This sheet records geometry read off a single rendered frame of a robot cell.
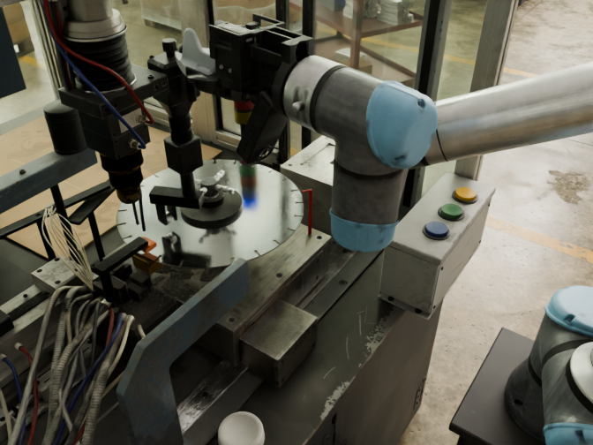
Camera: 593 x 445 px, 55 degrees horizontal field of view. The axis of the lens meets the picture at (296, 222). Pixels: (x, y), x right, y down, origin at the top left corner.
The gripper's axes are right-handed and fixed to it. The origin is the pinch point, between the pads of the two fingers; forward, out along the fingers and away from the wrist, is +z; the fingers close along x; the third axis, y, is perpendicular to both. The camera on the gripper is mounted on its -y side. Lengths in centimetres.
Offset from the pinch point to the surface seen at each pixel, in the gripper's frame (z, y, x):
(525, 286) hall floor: -13, -122, -141
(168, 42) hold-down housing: 3.8, 1.4, 0.5
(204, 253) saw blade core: -1.3, -31.0, 1.6
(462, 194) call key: -20, -34, -48
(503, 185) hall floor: 28, -120, -202
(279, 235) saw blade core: -6.6, -30.6, -10.1
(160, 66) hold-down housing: 3.3, -1.1, 2.7
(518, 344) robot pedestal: -42, -50, -36
